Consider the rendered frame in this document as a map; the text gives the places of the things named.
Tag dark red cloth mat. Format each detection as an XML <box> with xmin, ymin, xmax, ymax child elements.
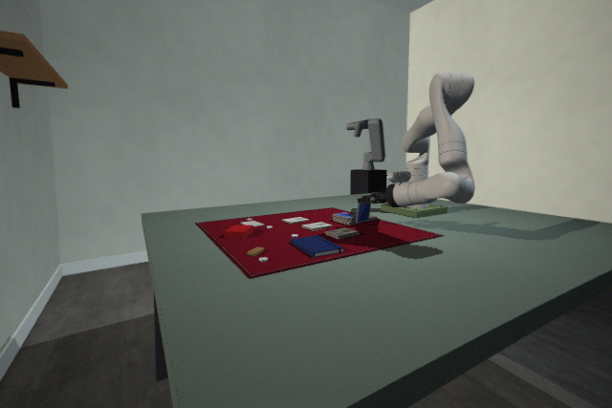
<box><xmin>200</xmin><ymin>208</ymin><xmax>435</xmax><ymax>274</ymax></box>

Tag dark red fabric mat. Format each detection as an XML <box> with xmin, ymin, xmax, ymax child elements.
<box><xmin>195</xmin><ymin>223</ymin><xmax>442</xmax><ymax>278</ymax></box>

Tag blue card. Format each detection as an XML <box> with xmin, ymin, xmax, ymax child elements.
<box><xmin>333</xmin><ymin>212</ymin><xmax>357</xmax><ymax>219</ymax></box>

